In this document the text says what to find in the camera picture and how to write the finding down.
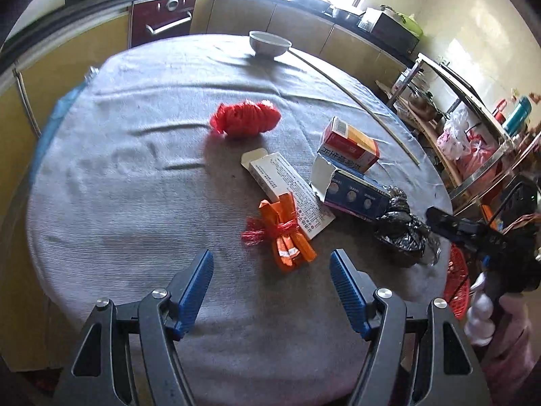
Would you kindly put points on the long wooden chopstick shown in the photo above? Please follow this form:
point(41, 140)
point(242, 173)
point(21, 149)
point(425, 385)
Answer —
point(359, 99)

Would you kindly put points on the dark microwave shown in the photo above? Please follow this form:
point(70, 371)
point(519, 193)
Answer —
point(393, 34)

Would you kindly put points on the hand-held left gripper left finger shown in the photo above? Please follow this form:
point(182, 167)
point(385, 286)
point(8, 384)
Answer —
point(195, 292)

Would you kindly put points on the dark red oven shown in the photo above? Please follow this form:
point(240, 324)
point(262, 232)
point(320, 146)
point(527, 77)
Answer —
point(162, 19)

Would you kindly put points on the blue under cloth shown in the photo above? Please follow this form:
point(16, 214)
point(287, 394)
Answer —
point(53, 122)

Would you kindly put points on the teal bottle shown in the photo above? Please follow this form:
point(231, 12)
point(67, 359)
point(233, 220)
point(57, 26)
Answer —
point(517, 114)

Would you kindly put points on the person's right forearm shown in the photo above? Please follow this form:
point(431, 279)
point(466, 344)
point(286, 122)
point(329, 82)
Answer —
point(513, 346)

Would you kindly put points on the metal shelf rack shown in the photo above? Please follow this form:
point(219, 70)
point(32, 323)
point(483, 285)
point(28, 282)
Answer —
point(465, 93)

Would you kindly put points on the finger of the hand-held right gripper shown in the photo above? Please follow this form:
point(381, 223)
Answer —
point(448, 222)

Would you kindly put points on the black plastic bag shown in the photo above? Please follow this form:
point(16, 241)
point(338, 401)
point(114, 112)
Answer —
point(399, 228)

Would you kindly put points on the red bottle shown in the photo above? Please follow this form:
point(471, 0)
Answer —
point(499, 112)

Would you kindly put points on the red and yellow carton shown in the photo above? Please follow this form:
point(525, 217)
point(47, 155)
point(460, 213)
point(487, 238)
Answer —
point(351, 148)

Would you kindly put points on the grey tablecloth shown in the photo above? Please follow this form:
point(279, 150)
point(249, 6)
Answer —
point(126, 177)

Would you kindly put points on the white bowl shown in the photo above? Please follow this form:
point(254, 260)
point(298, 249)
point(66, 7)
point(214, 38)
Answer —
point(270, 44)

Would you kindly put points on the person's right hand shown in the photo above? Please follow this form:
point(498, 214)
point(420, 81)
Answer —
point(479, 313)

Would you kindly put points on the pink and white plastic bag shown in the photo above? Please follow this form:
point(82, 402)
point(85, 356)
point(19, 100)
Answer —
point(463, 143)

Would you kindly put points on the orange packet bundle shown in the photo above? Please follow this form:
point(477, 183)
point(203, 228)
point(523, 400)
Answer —
point(287, 237)

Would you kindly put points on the blue and white carton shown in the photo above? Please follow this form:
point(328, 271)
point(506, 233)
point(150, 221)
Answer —
point(357, 196)

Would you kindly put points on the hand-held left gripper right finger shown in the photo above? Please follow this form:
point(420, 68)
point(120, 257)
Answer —
point(346, 292)

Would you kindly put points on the red plastic basket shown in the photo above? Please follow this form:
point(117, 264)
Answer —
point(458, 283)

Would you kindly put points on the red plastic bag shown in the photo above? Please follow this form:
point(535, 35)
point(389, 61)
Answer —
point(247, 118)

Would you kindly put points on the long white carton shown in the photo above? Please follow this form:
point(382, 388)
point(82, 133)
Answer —
point(291, 186)

